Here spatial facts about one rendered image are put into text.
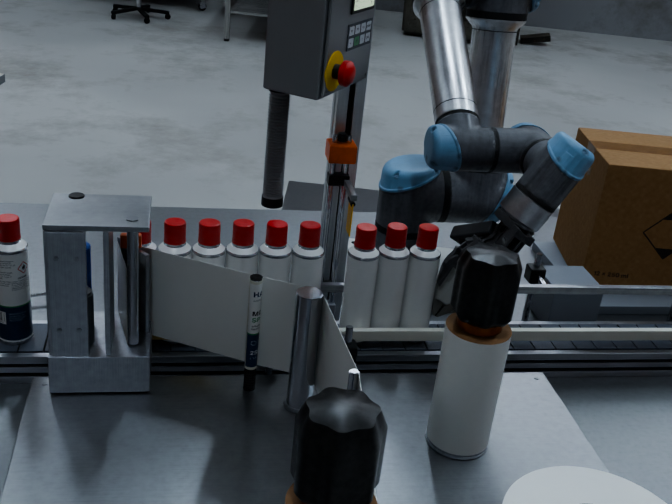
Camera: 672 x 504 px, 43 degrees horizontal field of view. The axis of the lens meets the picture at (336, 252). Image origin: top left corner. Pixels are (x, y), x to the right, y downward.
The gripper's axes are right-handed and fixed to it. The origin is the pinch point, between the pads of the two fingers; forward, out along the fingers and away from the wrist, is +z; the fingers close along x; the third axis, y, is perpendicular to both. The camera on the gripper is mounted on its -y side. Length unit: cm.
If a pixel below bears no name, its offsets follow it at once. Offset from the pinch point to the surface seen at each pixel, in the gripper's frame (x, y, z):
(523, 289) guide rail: 12.7, -2.5, -9.8
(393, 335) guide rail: -5.9, 4.5, 6.7
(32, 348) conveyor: -54, 4, 37
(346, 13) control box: -41, -3, -31
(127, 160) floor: -13, -319, 114
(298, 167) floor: 67, -318, 69
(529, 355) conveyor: 16.4, 5.9, -2.5
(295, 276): -25.1, 2.0, 6.8
